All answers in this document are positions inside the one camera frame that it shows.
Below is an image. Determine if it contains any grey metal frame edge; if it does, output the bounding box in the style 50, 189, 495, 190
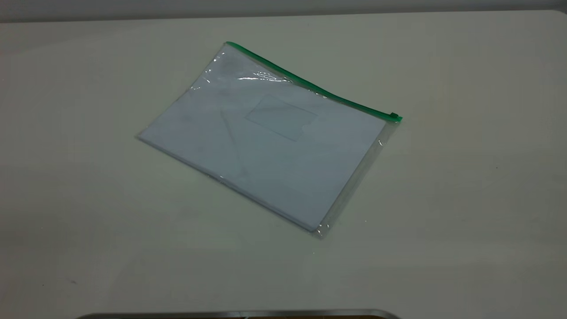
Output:
75, 309, 401, 319

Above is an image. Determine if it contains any clear plastic zip bag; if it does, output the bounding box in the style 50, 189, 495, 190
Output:
136, 41, 404, 240

